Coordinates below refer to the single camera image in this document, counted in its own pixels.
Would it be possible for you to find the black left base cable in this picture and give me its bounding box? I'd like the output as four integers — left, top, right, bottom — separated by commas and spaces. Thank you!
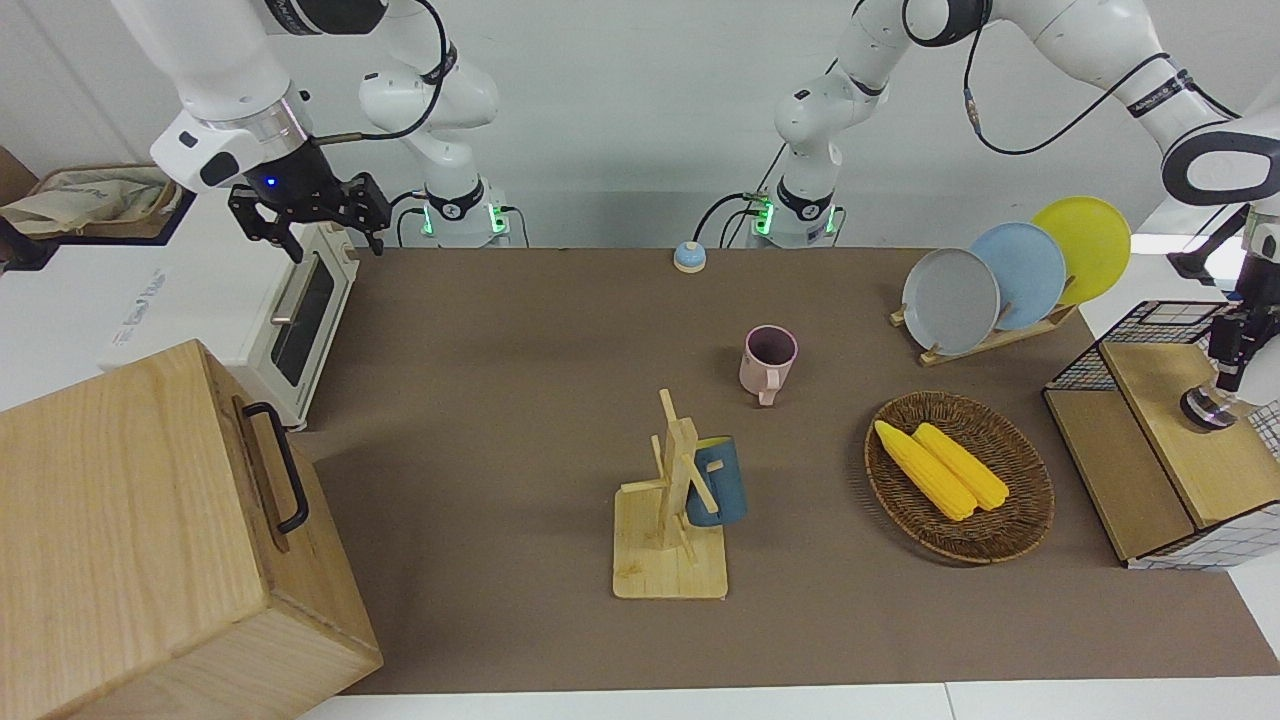
693, 192, 771, 248

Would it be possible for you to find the pink mug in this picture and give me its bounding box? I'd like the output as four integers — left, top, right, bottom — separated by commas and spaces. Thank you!
739, 325, 799, 407

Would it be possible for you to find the yellow plate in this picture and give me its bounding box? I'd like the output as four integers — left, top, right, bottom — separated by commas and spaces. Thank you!
1030, 196, 1133, 306

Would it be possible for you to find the wire shelf with wooden boards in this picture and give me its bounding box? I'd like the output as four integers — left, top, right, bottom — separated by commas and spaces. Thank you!
1042, 300, 1280, 571

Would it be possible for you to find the wooden cabinet box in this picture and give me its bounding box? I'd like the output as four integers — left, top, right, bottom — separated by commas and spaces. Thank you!
0, 338, 384, 720

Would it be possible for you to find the white oven door handle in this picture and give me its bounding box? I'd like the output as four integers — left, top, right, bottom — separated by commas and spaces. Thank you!
270, 250, 321, 326

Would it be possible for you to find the wooden plate rack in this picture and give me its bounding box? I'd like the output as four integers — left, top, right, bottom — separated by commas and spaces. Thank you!
889, 300, 1079, 367

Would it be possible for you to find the black right base cable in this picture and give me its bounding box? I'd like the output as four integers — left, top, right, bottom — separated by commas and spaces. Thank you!
385, 190, 431, 248

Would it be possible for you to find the brown wicker basket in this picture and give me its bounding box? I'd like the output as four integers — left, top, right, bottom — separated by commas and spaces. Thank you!
864, 391, 1056, 566

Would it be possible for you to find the black base cable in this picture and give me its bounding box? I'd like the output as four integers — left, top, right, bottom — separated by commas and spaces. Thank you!
385, 190, 431, 248
693, 192, 771, 248

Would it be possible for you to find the yellow corn cob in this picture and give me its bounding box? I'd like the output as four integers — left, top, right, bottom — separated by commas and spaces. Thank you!
912, 422, 1011, 512
874, 420, 978, 522

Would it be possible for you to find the light blue plate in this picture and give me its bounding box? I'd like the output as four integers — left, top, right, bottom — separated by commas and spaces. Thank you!
968, 222, 1068, 331

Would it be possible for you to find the brown table mat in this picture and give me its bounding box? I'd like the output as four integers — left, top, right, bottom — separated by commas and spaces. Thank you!
300, 247, 1280, 696

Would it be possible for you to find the blue mug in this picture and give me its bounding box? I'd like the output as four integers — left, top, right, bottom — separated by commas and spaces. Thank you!
685, 433, 750, 528

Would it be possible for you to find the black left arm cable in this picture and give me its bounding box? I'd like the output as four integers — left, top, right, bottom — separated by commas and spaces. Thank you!
960, 10, 1241, 157

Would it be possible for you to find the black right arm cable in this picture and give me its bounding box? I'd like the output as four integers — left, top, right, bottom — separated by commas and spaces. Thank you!
310, 0, 449, 146

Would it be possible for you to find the wooden mug tree stand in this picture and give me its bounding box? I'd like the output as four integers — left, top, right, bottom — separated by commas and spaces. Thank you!
612, 389, 729, 601

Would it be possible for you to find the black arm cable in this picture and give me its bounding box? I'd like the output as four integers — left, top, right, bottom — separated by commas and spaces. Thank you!
960, 10, 1241, 157
310, 0, 449, 146

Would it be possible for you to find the grey plate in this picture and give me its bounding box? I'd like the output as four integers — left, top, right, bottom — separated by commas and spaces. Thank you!
901, 247, 1001, 357

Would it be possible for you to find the black cabinet handle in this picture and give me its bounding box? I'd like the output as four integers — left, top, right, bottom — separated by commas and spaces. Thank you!
243, 401, 311, 535

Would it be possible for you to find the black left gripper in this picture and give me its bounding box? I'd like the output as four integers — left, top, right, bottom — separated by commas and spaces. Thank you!
1210, 290, 1280, 391

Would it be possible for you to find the brown tray with cloth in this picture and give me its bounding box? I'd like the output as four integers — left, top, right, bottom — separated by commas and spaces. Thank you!
0, 163, 186, 241

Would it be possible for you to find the white toaster oven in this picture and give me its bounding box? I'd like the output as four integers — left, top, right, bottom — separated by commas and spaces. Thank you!
0, 187, 361, 433

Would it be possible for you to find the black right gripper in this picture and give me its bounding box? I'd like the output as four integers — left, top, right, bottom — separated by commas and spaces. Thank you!
228, 140, 391, 264

